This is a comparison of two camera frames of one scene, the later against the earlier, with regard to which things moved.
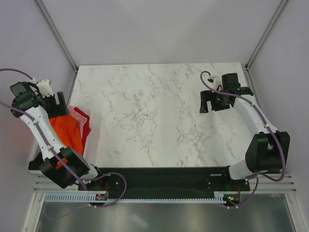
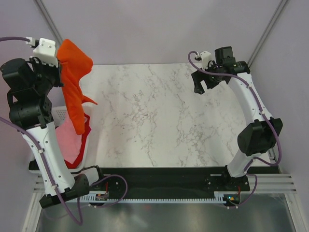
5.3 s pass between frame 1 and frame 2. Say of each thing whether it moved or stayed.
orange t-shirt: moved
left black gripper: moved
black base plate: stayed
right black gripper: moved
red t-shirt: stayed
